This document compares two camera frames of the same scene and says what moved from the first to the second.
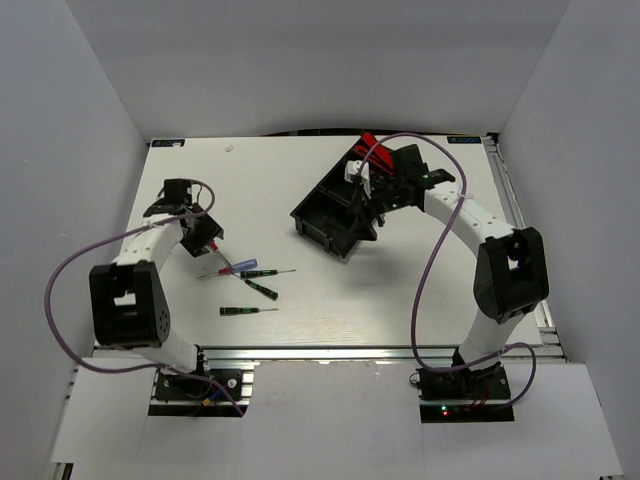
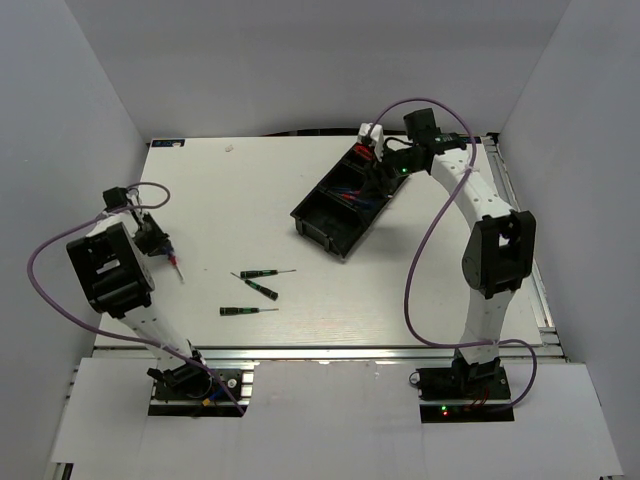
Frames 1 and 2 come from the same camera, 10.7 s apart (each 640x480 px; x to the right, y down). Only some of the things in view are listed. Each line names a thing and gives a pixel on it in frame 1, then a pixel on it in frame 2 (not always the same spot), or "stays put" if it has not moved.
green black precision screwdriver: x=256 y=273 stays put
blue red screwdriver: x=235 y=267 to x=349 y=196
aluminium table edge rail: x=549 y=348 stays put
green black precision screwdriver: x=228 y=310 stays put
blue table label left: x=167 y=142 stays put
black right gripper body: x=386 y=199 to x=398 y=164
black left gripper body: x=203 y=230 to x=151 y=236
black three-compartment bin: x=333 y=214 stays put
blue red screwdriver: x=213 y=246 to x=352 y=197
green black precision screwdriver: x=260 y=289 stays put
